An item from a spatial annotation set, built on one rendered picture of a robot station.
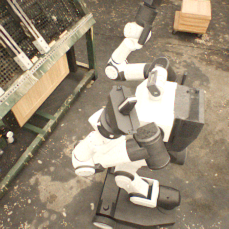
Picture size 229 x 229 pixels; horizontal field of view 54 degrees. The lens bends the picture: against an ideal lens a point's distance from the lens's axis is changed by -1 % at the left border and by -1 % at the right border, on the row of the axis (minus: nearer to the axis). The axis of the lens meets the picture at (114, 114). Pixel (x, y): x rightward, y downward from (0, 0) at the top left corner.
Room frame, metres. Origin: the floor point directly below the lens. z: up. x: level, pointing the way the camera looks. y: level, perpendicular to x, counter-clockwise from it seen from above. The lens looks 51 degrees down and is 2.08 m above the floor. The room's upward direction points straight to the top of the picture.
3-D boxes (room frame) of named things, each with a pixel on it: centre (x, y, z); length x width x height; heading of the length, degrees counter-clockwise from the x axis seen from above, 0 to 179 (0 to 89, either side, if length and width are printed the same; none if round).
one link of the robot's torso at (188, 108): (0.66, -0.23, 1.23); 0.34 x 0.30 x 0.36; 167
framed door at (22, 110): (1.72, 0.74, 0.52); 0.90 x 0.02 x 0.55; 155
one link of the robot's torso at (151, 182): (0.65, -0.24, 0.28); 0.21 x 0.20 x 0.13; 77
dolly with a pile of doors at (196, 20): (3.55, -1.25, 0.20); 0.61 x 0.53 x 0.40; 167
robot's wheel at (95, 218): (0.46, 0.09, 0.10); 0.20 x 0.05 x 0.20; 77
